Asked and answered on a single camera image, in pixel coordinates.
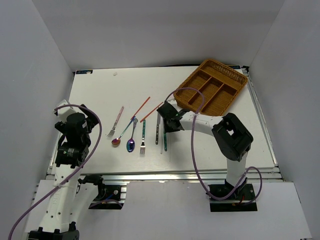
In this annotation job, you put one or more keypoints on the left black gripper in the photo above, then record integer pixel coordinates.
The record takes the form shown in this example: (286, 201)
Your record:
(91, 120)

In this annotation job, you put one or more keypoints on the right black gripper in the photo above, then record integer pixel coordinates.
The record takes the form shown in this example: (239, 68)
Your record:
(167, 128)

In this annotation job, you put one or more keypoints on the brown handled knife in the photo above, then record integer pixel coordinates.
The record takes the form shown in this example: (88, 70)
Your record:
(158, 122)

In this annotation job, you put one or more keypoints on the orange chopstick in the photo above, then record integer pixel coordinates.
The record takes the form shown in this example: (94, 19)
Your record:
(140, 107)
(151, 112)

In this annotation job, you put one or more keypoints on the pink handled fork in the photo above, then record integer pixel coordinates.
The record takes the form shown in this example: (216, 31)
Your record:
(112, 131)

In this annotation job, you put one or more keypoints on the green handled knife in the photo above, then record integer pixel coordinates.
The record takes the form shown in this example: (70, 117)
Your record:
(164, 137)

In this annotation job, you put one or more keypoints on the green handled fork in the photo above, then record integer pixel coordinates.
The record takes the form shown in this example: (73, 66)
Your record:
(143, 146)

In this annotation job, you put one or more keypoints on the ornate iridescent spoon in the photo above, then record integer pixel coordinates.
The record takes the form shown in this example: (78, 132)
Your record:
(130, 145)

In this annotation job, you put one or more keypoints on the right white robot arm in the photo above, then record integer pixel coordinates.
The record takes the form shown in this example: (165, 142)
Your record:
(231, 136)

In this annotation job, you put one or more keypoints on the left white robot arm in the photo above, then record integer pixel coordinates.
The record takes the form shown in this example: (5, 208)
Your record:
(67, 203)

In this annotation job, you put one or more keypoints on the plain iridescent spoon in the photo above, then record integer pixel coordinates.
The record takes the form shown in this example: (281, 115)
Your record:
(116, 141)

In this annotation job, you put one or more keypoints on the woven wicker cutlery tray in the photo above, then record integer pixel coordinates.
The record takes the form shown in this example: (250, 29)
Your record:
(213, 82)

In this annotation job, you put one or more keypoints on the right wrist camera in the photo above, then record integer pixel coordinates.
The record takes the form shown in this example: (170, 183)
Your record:
(173, 102)

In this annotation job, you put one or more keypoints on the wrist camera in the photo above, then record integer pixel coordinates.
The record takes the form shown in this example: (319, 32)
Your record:
(173, 102)
(64, 112)

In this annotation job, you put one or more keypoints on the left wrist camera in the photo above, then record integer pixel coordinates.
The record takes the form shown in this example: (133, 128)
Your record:
(64, 112)

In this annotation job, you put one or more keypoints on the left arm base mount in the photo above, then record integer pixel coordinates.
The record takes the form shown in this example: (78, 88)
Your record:
(108, 195)

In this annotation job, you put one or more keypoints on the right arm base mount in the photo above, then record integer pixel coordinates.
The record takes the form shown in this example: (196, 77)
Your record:
(238, 202)

